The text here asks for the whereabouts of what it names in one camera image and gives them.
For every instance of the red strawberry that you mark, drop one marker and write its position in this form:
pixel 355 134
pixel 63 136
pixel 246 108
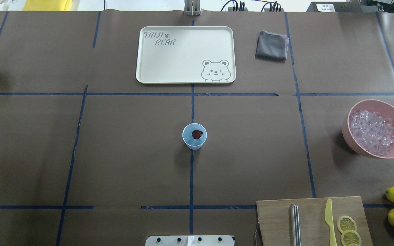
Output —
pixel 197 134

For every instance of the light blue plastic cup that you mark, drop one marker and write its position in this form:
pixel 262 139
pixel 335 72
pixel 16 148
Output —
pixel 188 139

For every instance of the pile of clear ice cubes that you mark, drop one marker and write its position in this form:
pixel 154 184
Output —
pixel 371 131

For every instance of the cream bear serving tray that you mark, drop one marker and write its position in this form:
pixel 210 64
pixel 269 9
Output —
pixel 186 55

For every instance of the grey folded cloth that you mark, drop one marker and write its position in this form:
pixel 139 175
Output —
pixel 272 46

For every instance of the wooden cutting board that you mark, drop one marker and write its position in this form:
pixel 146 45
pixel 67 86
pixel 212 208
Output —
pixel 274 217

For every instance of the steel muddler with black tip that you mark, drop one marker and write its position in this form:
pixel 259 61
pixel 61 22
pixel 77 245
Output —
pixel 295 225

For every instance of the yellow plastic knife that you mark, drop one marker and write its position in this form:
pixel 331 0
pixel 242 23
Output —
pixel 328 216

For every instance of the black box with label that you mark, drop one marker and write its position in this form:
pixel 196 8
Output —
pixel 332 6

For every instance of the pink bowl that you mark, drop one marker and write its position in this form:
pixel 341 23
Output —
pixel 384 109

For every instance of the yellow cloth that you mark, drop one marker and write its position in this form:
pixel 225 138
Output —
pixel 47 5

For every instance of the aluminium frame post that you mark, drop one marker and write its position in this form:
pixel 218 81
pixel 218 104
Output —
pixel 192 8

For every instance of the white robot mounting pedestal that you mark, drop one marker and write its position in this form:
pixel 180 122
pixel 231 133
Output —
pixel 190 240

